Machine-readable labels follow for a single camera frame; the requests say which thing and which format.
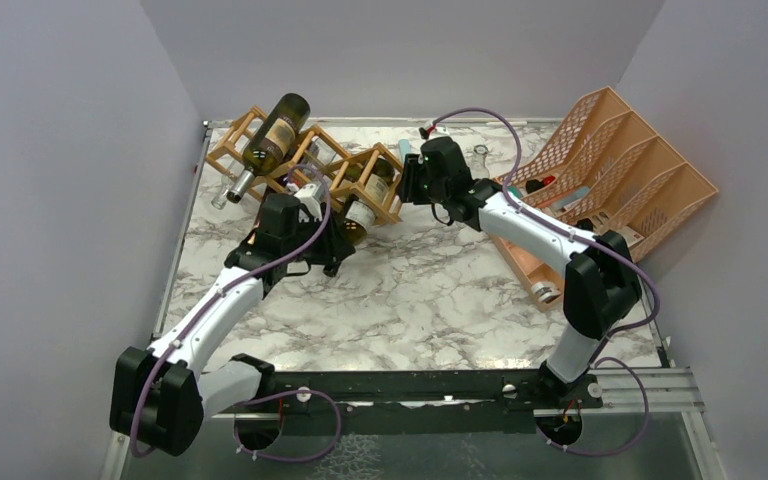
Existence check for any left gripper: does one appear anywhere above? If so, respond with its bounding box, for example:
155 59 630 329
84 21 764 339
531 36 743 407
283 211 356 265

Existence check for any clear glass bottle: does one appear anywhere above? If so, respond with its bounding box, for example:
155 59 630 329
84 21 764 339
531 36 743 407
470 144 490 178

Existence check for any green wine bottle beige label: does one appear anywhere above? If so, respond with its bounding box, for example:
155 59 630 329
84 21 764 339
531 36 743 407
340 156 396 246

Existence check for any dark green top wine bottle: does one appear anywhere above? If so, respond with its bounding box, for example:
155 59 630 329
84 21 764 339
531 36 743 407
226 93 310 204

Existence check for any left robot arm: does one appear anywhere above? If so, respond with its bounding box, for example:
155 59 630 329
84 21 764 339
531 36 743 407
109 189 336 458

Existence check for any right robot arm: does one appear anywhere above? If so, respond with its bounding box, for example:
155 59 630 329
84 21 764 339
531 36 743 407
397 137 642 407

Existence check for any clear bottle gold cap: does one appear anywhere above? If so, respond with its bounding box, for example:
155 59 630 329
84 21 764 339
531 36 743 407
211 176 240 210

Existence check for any wooden wine rack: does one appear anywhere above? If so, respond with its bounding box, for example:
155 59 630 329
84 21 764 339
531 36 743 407
205 106 404 225

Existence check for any light blue eraser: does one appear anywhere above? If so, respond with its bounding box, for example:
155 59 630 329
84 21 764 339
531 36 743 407
397 138 412 161

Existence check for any small round tape roll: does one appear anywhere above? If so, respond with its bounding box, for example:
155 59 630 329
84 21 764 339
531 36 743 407
531 281 561 304

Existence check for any peach plastic desk organizer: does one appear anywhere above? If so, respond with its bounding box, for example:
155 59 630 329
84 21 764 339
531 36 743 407
489 86 720 313

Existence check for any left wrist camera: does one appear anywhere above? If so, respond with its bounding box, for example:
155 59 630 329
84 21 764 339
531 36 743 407
290 182 328 221

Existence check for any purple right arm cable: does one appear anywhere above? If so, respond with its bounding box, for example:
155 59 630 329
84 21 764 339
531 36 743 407
426 107 662 364

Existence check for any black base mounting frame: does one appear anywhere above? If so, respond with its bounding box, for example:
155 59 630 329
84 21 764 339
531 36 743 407
168 367 693 439

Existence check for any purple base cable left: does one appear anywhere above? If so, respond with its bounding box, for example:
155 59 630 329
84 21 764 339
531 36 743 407
232 389 344 465

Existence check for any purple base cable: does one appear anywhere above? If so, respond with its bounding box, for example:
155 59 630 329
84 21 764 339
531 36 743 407
534 357 652 460
232 389 344 465

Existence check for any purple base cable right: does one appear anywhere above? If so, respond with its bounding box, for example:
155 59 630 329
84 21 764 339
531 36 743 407
534 357 652 460

